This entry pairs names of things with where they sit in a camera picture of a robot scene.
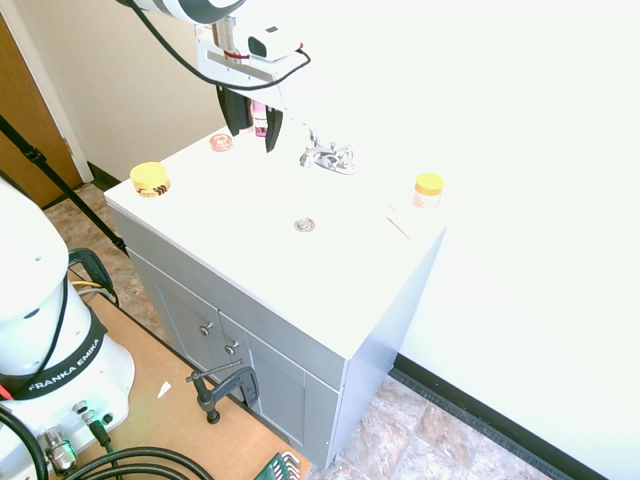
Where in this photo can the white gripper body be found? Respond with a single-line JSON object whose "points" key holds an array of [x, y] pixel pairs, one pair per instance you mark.
{"points": [[227, 64]]}

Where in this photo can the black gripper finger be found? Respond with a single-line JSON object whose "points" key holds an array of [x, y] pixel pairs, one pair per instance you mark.
{"points": [[273, 129], [231, 111]]}

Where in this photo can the pink label bottle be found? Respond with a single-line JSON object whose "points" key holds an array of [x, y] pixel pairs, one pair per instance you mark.
{"points": [[259, 119]]}

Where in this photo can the small pink round dish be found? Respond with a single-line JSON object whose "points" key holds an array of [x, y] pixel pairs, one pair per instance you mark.
{"points": [[219, 142]]}

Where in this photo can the chrome sink drain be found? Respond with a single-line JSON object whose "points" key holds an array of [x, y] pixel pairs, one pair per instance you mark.
{"points": [[304, 224]]}

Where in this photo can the white sink countertop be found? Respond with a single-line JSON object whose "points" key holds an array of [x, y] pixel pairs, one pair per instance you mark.
{"points": [[280, 235]]}

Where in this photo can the wide yellow lid jar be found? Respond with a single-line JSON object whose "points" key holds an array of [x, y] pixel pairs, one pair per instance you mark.
{"points": [[150, 180]]}

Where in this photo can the small yellow cap jar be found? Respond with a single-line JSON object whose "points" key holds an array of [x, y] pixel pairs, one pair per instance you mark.
{"points": [[428, 191]]}

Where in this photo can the grey vanity cabinet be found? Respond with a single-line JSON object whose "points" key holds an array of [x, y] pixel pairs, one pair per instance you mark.
{"points": [[250, 330]]}

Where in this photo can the brown wooden door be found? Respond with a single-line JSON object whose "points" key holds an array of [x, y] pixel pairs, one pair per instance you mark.
{"points": [[27, 115]]}

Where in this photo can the round metal cabinet knob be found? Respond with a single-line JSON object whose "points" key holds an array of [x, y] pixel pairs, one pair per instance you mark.
{"points": [[206, 328], [231, 347]]}

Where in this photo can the black metal c-clamp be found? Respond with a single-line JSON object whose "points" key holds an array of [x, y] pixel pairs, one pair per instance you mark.
{"points": [[225, 387]]}

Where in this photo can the wooden base board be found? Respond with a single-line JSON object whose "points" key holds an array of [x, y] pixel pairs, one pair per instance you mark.
{"points": [[185, 415]]}

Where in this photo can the green hex key set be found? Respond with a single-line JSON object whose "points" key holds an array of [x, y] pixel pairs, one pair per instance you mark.
{"points": [[281, 466]]}

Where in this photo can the black camera stand leg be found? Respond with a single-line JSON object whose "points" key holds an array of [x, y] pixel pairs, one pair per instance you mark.
{"points": [[60, 185]]}

